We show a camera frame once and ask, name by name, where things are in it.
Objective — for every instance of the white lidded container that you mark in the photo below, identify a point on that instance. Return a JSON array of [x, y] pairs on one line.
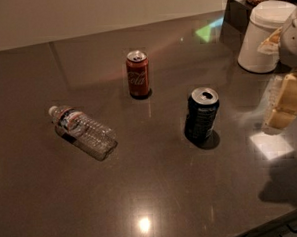
[[265, 18]]

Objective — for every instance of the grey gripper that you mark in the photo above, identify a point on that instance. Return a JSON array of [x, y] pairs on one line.
[[292, 44]]

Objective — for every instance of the black pepsi can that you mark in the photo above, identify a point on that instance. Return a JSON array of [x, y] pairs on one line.
[[203, 105]]

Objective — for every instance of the red coca-cola can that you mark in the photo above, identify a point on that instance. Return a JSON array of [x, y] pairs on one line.
[[137, 68]]

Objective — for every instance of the clear plastic water bottle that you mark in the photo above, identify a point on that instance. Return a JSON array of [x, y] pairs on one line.
[[83, 132]]

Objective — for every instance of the black shelf stand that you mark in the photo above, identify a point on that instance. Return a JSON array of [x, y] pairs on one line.
[[235, 22]]

